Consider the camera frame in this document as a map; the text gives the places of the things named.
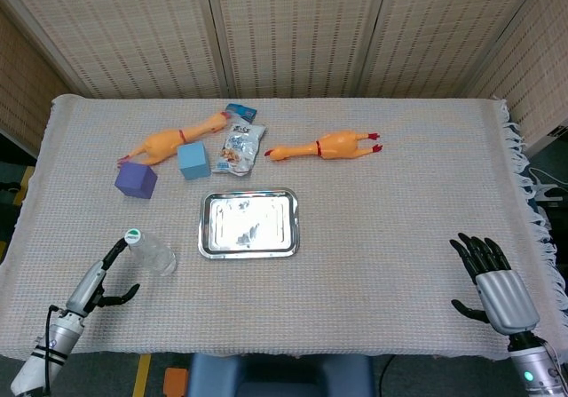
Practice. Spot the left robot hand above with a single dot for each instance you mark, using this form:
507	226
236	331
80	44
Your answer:
91	283

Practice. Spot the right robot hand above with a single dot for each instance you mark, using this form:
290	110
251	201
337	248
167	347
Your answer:
501	290

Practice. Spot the clear plastic bottle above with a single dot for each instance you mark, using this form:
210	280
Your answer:
151	252

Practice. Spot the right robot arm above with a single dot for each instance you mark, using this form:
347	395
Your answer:
534	363

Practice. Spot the metal tray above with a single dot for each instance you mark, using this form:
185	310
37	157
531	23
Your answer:
248	224

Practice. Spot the purple cube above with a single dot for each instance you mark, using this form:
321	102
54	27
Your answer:
136	180

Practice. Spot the orange floor marker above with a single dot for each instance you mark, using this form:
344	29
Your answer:
176	383

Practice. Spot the light blue cube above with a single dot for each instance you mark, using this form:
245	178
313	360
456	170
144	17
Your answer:
194	160

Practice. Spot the rubber chicken with raised head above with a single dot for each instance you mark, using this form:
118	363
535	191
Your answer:
179	139

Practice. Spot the white woven tablecloth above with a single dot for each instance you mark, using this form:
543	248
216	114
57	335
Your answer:
310	290

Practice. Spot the silver snack bag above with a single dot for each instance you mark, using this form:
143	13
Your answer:
239	150

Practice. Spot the blue chair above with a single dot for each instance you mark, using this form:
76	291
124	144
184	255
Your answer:
279	375

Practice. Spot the rubber chicken lying flat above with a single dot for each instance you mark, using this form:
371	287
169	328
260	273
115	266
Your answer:
326	146

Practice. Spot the small blue packet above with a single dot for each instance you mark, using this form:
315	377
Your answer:
242	112

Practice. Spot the woven folding screen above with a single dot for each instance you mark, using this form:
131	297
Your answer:
288	33

